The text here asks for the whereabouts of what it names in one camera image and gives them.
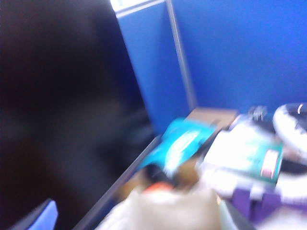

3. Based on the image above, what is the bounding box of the yellow paper bag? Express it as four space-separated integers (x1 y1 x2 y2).
94 186 223 230

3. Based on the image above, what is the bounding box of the purple cloth bag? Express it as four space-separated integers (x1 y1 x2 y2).
229 188 307 225

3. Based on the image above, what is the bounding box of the teal plastic pack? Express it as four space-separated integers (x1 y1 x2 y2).
138 117 217 177

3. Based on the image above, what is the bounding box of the brown cardboard box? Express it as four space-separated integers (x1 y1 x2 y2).
184 107 241 131

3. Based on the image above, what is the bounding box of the brown kiwi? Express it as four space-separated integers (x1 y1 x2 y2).
176 160 200 189

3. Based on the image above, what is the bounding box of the red orange round fruit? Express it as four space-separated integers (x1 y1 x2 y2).
143 181 177 194

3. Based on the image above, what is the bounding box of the black computer monitor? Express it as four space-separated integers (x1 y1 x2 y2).
0 0 155 230

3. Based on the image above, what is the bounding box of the white teal carton box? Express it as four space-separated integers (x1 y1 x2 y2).
198 117 285 185

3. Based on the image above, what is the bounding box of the white round object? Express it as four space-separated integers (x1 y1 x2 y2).
272 102 307 158

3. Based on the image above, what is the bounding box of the grey metal partition post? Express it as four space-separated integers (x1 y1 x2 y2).
165 0 198 111

